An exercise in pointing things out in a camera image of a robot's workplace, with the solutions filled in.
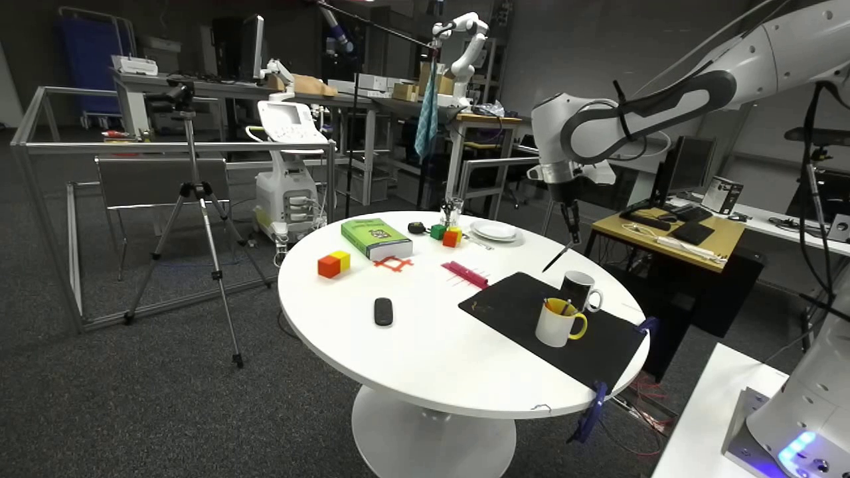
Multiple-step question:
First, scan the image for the orange plastic piece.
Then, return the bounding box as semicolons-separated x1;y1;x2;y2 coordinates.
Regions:
372;251;415;274

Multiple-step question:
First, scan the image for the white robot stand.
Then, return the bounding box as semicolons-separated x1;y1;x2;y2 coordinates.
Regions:
648;342;791;478

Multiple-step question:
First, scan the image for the teal hanging cloth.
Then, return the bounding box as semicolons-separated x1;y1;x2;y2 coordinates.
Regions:
413;73;445;164

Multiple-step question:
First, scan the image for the pink ruler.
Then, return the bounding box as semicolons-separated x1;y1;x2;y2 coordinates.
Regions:
442;257;492;291

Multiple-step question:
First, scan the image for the grey flat panel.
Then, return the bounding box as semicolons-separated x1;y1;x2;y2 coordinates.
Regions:
94;156;232;213

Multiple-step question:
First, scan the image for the blue panel cart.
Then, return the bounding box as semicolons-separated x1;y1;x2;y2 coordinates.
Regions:
56;6;135;116

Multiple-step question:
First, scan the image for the blue tape piece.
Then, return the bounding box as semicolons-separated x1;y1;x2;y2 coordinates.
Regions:
567;380;613;446

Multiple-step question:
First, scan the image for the cardboard box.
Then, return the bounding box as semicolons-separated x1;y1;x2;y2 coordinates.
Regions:
287;73;340;101

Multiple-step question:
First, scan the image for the black desk pad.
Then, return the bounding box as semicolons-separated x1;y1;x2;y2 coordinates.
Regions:
673;221;718;247

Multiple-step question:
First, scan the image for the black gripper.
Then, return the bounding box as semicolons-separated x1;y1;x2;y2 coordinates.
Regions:
552;184;587;250

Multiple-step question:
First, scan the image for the black table mat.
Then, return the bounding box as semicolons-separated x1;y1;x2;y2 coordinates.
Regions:
458;267;652;396

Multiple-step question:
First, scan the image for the wooden desk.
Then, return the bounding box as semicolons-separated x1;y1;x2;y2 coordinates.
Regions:
587;203;766;356

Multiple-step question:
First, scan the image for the black cup with white handle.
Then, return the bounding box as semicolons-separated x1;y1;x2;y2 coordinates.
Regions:
558;267;607;316

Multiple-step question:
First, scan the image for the large white plate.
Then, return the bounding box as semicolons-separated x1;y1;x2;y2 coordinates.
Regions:
467;217;526;247

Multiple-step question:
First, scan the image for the small white plate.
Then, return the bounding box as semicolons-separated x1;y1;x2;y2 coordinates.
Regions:
474;221;522;242

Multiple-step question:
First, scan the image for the black computer mouse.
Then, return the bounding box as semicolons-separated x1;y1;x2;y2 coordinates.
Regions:
372;294;396;328

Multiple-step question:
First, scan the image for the green book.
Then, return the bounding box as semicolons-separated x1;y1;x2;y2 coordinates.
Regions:
337;214;417;263

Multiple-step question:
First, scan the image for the white machine cart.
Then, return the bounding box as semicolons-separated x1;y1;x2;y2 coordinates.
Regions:
245;99;332;250

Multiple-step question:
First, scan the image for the white table pedestal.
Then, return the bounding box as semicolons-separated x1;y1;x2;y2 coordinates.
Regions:
348;383;522;478

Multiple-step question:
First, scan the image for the yellow mug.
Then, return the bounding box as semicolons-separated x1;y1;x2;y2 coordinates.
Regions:
532;294;589;351

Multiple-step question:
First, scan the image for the black pen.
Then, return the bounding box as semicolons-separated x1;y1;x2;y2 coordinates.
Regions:
543;243;574;276

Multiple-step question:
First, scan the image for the grey metal frame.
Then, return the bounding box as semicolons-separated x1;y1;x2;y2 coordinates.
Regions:
8;81;340;332

